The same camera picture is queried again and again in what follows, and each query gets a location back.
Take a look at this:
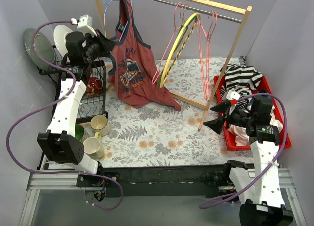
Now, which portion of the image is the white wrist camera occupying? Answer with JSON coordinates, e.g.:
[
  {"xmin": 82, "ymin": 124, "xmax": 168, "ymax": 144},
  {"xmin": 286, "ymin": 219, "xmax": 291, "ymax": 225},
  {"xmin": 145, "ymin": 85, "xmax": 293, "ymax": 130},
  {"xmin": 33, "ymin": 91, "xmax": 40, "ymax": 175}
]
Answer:
[
  {"xmin": 222, "ymin": 90, "xmax": 241, "ymax": 106},
  {"xmin": 70, "ymin": 14, "xmax": 97, "ymax": 37}
]

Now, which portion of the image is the cream enamel mug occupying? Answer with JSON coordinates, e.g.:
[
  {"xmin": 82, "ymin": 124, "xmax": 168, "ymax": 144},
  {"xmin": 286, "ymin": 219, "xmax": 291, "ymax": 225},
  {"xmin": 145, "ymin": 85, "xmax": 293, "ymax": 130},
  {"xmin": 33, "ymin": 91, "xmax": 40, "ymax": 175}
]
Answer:
[{"xmin": 90, "ymin": 114, "xmax": 111, "ymax": 136}]

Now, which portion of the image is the black white striped garment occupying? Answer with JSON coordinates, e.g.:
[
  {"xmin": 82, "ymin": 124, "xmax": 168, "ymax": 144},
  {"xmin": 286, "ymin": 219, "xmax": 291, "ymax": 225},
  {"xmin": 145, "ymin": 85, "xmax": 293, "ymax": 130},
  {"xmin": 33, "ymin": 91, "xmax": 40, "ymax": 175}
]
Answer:
[{"xmin": 219, "ymin": 64, "xmax": 263, "ymax": 99}]

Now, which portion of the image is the green inside mug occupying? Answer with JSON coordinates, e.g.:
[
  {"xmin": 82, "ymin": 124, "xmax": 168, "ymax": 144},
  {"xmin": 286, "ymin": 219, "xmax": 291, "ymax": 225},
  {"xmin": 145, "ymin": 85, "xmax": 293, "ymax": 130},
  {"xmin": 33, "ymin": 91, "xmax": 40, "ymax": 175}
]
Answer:
[{"xmin": 75, "ymin": 124, "xmax": 86, "ymax": 142}]

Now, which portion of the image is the pink notched hanger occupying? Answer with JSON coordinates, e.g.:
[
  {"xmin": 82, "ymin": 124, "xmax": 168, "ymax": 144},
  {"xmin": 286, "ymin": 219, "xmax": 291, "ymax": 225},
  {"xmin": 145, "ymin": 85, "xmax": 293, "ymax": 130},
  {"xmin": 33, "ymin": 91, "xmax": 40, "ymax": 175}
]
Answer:
[{"xmin": 161, "ymin": 5, "xmax": 201, "ymax": 82}]

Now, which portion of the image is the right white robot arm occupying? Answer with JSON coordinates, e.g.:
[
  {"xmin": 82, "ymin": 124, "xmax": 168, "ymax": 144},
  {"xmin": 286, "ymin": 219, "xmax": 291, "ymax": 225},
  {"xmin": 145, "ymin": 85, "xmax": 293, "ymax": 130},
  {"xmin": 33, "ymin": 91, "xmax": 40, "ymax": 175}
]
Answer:
[{"xmin": 199, "ymin": 91, "xmax": 294, "ymax": 226}]

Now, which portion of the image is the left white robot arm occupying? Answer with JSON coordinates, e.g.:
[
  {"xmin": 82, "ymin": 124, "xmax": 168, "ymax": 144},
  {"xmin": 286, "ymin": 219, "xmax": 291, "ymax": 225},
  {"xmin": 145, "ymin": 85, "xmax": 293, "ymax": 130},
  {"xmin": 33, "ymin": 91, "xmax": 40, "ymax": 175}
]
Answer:
[{"xmin": 37, "ymin": 30, "xmax": 115, "ymax": 187}]

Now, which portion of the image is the pale green mug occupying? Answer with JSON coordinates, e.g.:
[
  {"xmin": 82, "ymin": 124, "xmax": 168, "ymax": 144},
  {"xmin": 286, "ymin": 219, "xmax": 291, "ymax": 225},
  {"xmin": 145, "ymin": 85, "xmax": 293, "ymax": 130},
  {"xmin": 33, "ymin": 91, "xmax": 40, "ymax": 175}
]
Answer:
[{"xmin": 83, "ymin": 132, "xmax": 105, "ymax": 159}]

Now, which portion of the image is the light blue wire hanger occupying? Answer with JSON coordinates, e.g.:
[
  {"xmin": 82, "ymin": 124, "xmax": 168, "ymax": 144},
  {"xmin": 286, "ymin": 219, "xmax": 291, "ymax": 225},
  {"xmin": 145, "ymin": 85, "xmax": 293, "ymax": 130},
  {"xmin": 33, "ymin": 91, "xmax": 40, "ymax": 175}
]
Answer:
[{"xmin": 95, "ymin": 0, "xmax": 133, "ymax": 38}]

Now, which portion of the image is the red tank top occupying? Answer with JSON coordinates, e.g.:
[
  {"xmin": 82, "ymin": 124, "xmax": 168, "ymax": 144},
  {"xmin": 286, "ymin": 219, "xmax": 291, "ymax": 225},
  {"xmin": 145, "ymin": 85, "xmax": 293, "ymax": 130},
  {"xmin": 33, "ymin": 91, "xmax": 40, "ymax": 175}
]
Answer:
[{"xmin": 107, "ymin": 0, "xmax": 181, "ymax": 111}]

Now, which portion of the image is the pink wire hanger far right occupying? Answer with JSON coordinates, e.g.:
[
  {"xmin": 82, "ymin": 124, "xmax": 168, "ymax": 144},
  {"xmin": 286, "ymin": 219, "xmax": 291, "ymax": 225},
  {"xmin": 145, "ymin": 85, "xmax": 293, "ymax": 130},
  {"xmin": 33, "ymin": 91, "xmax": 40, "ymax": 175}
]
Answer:
[{"xmin": 198, "ymin": 11, "xmax": 219, "ymax": 103}]

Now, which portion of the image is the wooden clothes rack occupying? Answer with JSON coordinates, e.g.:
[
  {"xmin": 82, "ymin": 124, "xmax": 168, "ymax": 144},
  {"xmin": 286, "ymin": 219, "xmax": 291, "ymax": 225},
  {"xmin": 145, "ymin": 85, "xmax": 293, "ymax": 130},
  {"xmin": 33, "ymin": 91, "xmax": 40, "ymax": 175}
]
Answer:
[{"xmin": 92, "ymin": 0, "xmax": 253, "ymax": 131}]

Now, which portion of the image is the pink wire hanger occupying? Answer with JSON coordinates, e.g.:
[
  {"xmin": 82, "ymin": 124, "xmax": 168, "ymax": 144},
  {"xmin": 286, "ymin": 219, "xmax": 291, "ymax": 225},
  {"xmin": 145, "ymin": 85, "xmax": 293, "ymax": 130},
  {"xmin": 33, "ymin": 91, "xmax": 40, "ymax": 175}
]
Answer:
[
  {"xmin": 152, "ymin": 2, "xmax": 186, "ymax": 84},
  {"xmin": 198, "ymin": 11, "xmax": 219, "ymax": 103},
  {"xmin": 196, "ymin": 10, "xmax": 216, "ymax": 101}
]

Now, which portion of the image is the black wire dish rack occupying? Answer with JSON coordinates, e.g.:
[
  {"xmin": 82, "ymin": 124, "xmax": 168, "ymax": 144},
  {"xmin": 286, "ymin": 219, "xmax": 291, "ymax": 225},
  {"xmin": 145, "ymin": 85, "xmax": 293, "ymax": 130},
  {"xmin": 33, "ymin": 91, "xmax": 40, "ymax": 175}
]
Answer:
[{"xmin": 37, "ymin": 58, "xmax": 107, "ymax": 124}]

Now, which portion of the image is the white cloth in bin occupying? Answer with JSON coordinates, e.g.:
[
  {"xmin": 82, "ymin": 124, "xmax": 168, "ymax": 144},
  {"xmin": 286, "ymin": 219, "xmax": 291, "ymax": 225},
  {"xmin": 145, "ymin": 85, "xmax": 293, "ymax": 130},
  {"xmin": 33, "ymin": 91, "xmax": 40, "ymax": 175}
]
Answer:
[{"xmin": 228, "ymin": 106, "xmax": 283, "ymax": 146}]

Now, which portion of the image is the red floral bowl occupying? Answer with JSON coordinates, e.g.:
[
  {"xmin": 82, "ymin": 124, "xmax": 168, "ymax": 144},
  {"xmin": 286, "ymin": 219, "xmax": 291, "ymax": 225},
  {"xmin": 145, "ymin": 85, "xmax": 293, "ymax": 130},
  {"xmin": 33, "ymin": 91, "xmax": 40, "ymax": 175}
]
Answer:
[{"xmin": 86, "ymin": 76, "xmax": 103, "ymax": 97}]

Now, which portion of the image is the grey green plate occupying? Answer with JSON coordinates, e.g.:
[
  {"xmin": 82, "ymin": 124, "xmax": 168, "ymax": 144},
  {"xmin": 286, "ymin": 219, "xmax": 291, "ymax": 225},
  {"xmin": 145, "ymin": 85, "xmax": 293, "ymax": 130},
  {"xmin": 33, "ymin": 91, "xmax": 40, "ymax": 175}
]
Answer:
[{"xmin": 23, "ymin": 28, "xmax": 56, "ymax": 72}]

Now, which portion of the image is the red plastic bin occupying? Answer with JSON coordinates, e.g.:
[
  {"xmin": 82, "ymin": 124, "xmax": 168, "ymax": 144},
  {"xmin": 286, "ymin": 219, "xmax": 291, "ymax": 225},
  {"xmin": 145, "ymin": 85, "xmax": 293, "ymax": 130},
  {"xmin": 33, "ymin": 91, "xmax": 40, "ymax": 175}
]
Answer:
[{"xmin": 212, "ymin": 74, "xmax": 292, "ymax": 151}]

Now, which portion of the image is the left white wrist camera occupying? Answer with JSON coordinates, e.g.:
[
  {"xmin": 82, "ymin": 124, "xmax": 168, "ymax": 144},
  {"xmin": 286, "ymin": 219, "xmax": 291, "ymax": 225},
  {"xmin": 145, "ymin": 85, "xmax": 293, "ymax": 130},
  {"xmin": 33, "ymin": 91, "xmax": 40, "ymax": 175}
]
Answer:
[{"xmin": 70, "ymin": 14, "xmax": 97, "ymax": 37}]

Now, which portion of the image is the floral table mat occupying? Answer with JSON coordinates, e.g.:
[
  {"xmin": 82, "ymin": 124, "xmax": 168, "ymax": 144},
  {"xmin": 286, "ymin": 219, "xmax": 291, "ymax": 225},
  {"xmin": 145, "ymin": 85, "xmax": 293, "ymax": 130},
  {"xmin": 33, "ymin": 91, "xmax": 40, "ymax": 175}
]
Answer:
[{"xmin": 99, "ymin": 59, "xmax": 253, "ymax": 167}]

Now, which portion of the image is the white plate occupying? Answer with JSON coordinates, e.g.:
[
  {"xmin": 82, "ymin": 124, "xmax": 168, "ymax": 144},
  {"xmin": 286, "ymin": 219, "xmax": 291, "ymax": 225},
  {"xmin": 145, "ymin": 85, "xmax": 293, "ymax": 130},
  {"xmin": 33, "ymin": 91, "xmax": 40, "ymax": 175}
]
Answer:
[{"xmin": 53, "ymin": 25, "xmax": 73, "ymax": 57}]

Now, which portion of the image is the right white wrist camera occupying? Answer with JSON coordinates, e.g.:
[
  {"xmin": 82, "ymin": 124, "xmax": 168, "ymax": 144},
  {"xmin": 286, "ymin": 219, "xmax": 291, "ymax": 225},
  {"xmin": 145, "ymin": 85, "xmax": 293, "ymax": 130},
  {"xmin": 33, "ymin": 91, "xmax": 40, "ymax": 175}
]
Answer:
[{"xmin": 222, "ymin": 90, "xmax": 241, "ymax": 106}]

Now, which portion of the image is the yellow plastic hanger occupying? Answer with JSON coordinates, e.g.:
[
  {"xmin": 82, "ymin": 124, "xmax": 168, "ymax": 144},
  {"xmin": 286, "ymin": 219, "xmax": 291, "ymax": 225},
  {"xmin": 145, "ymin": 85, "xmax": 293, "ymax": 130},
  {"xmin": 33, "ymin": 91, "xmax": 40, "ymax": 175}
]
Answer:
[{"xmin": 159, "ymin": 12, "xmax": 202, "ymax": 88}]

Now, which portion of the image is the green velvet hanger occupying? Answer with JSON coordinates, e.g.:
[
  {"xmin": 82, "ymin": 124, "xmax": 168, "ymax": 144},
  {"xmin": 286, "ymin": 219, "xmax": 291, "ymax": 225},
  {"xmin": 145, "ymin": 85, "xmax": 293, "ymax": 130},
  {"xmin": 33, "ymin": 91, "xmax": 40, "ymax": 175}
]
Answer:
[{"xmin": 158, "ymin": 14, "xmax": 201, "ymax": 87}]

